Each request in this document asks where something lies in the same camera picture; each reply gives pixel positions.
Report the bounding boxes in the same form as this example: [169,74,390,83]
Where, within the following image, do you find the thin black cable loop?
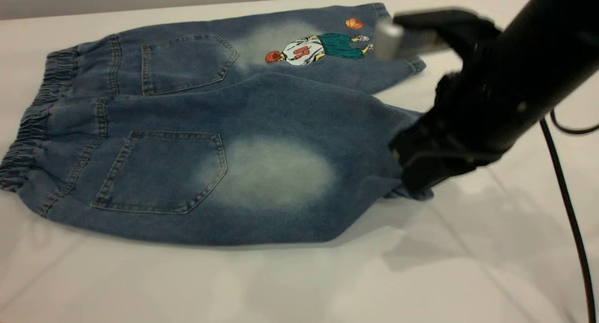
[550,109,599,135]

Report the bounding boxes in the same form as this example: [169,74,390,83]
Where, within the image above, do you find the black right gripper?
[391,73,511,200]

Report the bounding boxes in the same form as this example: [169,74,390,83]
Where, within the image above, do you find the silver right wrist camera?
[374,8,504,61]

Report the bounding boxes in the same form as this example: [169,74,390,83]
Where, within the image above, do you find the blue denim shorts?
[0,3,433,247]

